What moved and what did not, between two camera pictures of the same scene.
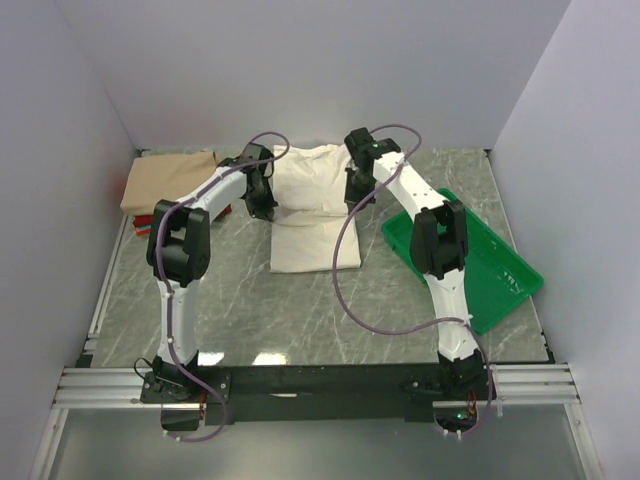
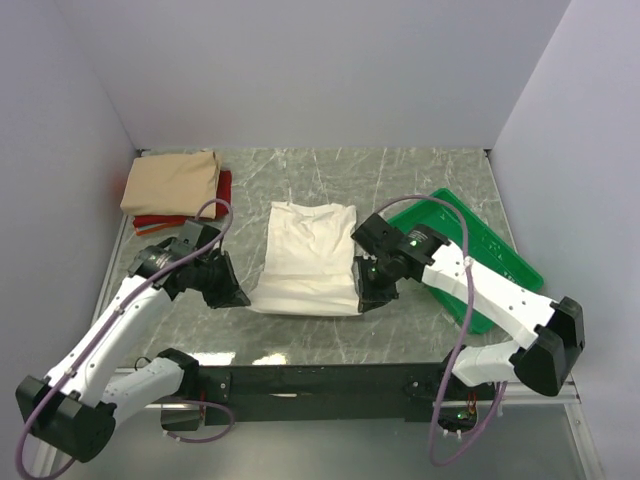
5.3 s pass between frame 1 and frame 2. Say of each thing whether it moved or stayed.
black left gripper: moved
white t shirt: moved
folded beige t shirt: stayed
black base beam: stayed
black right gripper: moved
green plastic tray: stayed
